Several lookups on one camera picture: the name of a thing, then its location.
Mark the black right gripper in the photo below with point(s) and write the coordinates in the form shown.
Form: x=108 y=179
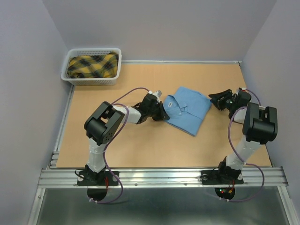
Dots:
x=215 y=97

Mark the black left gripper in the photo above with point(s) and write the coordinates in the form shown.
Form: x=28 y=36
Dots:
x=161 y=115

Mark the light blue long sleeve shirt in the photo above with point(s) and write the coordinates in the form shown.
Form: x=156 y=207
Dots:
x=186 y=110

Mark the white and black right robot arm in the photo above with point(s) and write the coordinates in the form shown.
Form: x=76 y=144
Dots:
x=260 y=126

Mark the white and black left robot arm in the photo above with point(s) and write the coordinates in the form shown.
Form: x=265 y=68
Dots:
x=102 y=126

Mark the yellow plaid shirt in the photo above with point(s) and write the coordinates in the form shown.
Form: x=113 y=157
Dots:
x=93 y=66

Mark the white plastic basket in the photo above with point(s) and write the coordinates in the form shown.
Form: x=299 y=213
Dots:
x=90 y=51

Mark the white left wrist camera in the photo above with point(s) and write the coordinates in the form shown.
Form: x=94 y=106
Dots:
x=157 y=93

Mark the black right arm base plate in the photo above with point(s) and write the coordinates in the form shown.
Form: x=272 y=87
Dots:
x=224 y=186

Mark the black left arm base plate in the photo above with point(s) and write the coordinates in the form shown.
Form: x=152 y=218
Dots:
x=103 y=179

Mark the aluminium mounting rail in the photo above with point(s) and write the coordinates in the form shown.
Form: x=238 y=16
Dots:
x=152 y=178

